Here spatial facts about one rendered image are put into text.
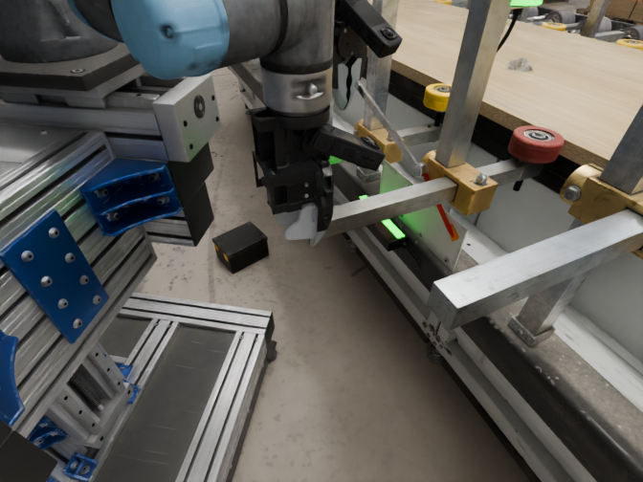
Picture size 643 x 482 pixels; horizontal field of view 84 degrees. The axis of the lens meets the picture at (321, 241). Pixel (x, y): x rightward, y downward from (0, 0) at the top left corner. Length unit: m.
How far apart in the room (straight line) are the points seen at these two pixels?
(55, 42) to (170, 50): 0.36
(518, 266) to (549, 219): 0.49
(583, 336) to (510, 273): 0.49
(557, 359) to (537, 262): 0.31
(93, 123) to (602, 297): 0.89
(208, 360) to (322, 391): 0.40
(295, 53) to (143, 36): 0.13
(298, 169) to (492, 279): 0.24
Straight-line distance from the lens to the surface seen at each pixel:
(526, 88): 0.99
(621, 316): 0.82
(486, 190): 0.63
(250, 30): 0.32
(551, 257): 0.37
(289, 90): 0.39
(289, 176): 0.42
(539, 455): 1.20
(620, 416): 0.64
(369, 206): 0.55
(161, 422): 1.12
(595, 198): 0.49
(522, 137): 0.72
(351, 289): 1.57
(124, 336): 1.32
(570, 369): 0.65
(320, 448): 1.24
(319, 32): 0.38
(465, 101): 0.61
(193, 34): 0.30
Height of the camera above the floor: 1.18
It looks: 41 degrees down
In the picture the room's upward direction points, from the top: straight up
